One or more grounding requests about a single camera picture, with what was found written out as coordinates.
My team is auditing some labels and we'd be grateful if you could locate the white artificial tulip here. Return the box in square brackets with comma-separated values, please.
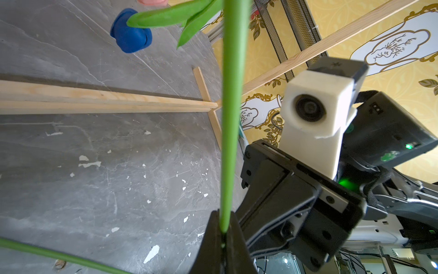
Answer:
[219, 1, 252, 234]

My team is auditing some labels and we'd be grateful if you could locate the wooden clothes rack frame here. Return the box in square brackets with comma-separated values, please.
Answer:
[1, 1, 414, 145]

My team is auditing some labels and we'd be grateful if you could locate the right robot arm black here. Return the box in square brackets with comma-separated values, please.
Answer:
[236, 90, 438, 271]

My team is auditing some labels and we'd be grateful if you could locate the blue artificial tulip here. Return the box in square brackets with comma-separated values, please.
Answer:
[109, 1, 224, 53]

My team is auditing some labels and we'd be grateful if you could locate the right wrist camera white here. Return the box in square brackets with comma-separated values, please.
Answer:
[279, 57, 368, 179]

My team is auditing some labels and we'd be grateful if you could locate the pink artificial tulip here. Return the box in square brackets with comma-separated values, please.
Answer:
[138, 0, 168, 6]

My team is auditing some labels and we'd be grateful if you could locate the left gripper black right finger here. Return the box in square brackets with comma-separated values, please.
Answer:
[224, 212, 257, 274]

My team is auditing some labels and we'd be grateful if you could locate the yellow artificial tulip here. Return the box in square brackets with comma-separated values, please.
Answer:
[1, 237, 129, 274]

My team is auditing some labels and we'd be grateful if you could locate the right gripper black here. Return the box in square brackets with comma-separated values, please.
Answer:
[236, 91, 438, 271]

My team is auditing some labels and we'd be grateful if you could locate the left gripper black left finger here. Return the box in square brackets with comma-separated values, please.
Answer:
[189, 211, 222, 274]

